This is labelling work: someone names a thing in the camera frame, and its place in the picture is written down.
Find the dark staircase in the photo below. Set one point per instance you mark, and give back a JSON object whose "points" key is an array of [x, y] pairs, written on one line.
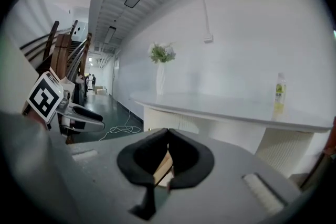
{"points": [[74, 51]]}

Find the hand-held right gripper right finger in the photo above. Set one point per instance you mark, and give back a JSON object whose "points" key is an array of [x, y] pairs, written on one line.
{"points": [[231, 183]]}

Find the white round table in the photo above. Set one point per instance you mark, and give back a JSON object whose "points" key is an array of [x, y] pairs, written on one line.
{"points": [[210, 105]]}

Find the wooden stair railing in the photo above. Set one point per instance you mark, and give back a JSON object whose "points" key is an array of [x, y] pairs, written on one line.
{"points": [[63, 49]]}

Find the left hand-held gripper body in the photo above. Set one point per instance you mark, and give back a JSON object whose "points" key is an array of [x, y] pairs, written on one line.
{"points": [[44, 95]]}

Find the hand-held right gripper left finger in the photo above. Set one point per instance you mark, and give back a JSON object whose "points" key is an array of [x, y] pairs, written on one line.
{"points": [[99, 178]]}

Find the short black-framed ceiling lamp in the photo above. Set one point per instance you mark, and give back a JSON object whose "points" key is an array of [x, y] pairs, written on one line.
{"points": [[110, 34]]}

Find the clear bottle yellow label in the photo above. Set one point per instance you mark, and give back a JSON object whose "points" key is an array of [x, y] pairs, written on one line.
{"points": [[280, 97]]}

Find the white table base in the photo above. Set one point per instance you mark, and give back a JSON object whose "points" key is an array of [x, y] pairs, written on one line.
{"points": [[160, 120]]}

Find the green flower bouquet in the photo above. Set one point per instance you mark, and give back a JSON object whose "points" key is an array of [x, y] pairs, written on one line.
{"points": [[161, 52]]}

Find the brown cardboard box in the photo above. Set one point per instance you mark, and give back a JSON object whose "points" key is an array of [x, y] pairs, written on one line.
{"points": [[101, 90]]}

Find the white ribbed cylinder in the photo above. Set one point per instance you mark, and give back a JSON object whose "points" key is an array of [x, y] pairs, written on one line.
{"points": [[286, 149]]}

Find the white door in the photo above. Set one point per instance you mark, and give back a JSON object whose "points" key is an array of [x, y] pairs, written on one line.
{"points": [[115, 76]]}

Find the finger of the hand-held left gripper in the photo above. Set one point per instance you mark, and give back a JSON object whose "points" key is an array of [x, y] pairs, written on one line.
{"points": [[88, 114], [89, 126]]}

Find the white wall conduit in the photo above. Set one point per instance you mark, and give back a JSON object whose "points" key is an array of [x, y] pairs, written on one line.
{"points": [[206, 10]]}

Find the white vase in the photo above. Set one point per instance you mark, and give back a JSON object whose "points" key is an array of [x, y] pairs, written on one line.
{"points": [[161, 78]]}

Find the white wall junction box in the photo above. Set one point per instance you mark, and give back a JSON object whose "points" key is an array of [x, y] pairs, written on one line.
{"points": [[208, 38]]}

